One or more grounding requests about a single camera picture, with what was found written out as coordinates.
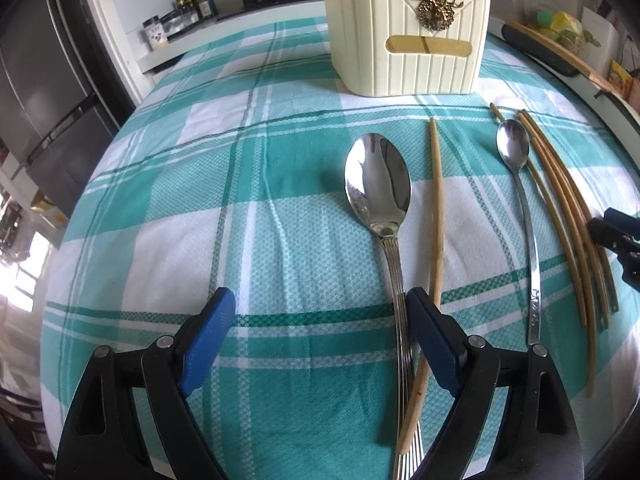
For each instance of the teal checkered tablecloth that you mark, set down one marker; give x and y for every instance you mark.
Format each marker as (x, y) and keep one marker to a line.
(200, 210)

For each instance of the wooden cutting board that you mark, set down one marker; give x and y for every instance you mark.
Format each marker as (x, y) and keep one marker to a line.
(565, 52)

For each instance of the cream ribbed utensil holder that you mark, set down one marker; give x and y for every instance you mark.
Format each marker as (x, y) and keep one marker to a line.
(400, 60)

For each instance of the white label spice jar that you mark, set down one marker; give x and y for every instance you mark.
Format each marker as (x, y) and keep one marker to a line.
(154, 35)

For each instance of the yellow packet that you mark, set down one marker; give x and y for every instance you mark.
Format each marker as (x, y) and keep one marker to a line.
(620, 77)

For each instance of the row of spice jars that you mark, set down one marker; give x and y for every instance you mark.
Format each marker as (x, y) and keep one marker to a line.
(177, 22)

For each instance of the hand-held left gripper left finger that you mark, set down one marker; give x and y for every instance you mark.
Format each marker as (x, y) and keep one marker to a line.
(210, 330)

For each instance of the plastic bag with sponges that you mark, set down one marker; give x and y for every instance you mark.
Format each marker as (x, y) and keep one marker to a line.
(555, 17)

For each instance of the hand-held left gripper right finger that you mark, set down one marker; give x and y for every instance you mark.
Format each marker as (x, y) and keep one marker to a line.
(435, 335)

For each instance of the black gas stove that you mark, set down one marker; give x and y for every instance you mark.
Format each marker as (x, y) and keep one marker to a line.
(270, 0)

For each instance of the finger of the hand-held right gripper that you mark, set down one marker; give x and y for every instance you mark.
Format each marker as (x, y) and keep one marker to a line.
(631, 270)
(617, 232)

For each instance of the grey refrigerator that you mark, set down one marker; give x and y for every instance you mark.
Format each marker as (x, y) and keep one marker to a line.
(45, 85)

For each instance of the dark sauce bottle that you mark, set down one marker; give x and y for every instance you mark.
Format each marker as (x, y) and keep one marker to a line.
(205, 2)

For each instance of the large steel spoon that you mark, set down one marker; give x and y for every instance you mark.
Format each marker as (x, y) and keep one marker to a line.
(377, 180)

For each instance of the yellow cap oil bottle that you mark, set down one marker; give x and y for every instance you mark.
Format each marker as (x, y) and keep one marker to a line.
(186, 0)

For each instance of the white knife block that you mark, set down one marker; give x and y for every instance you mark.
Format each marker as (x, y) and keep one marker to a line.
(600, 35)

